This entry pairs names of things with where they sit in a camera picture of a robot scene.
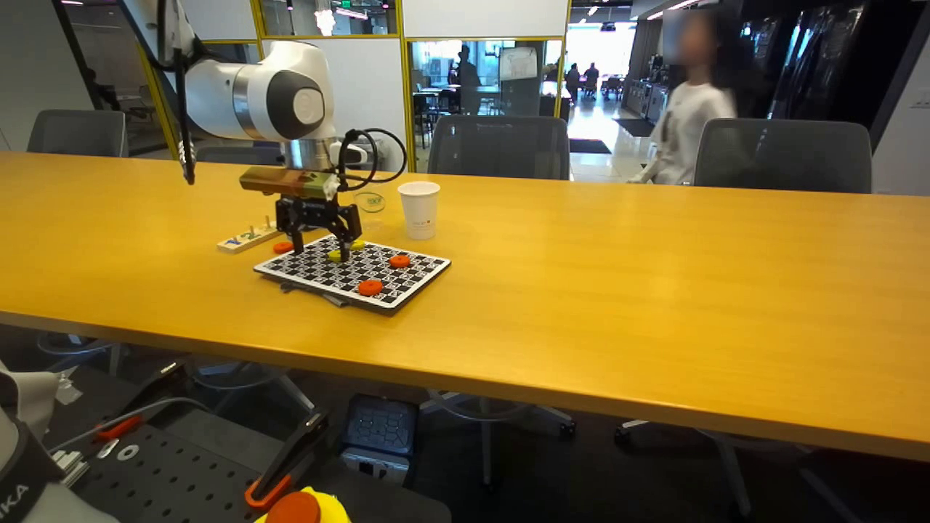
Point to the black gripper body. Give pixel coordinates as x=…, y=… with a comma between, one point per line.
x=310, y=214

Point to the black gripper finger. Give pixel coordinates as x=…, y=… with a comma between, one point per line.
x=288, y=243
x=347, y=233

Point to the orange ring board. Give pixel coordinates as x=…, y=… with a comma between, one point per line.
x=400, y=261

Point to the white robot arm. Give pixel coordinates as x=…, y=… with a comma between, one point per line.
x=285, y=101

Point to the clear plastic cup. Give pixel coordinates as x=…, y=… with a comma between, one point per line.
x=369, y=203

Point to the white paper cup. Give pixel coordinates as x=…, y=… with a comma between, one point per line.
x=420, y=203

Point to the wooden number puzzle board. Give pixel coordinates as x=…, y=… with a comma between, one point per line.
x=250, y=236

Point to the black white checkered calibration board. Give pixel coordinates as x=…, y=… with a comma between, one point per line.
x=365, y=277

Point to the grey chair middle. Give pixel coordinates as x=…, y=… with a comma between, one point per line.
x=502, y=146

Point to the grey chair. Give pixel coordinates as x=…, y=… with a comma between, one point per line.
x=811, y=155
x=502, y=146
x=79, y=133

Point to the grey chair far left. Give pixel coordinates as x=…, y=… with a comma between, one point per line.
x=79, y=133

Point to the black perforated equipment plate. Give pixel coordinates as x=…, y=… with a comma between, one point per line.
x=169, y=464

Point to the yellow red emergency stop button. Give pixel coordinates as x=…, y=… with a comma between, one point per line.
x=305, y=508

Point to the grey chair far right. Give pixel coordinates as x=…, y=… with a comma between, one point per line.
x=811, y=155

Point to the person in white shirt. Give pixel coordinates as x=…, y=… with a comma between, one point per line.
x=689, y=42

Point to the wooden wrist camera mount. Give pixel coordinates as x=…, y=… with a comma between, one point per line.
x=292, y=185

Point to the orange handled black tool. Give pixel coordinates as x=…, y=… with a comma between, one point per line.
x=288, y=464

